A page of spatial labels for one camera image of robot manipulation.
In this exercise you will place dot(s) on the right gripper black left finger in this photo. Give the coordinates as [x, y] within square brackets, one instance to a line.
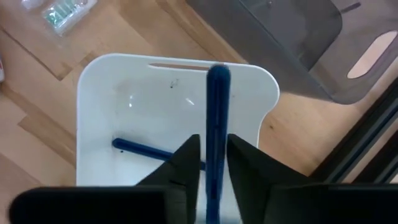
[109, 205]

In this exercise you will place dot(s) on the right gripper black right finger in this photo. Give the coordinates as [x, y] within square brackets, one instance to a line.
[311, 205]

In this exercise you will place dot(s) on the clear teal toothbrush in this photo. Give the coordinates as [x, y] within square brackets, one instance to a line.
[65, 14]

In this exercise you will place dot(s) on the white plastic bin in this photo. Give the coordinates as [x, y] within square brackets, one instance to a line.
[140, 102]

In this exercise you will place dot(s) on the grey plastic bin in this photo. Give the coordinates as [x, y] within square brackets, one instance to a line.
[280, 46]

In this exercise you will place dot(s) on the black aluminium rig frame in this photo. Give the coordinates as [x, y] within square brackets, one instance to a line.
[357, 137]

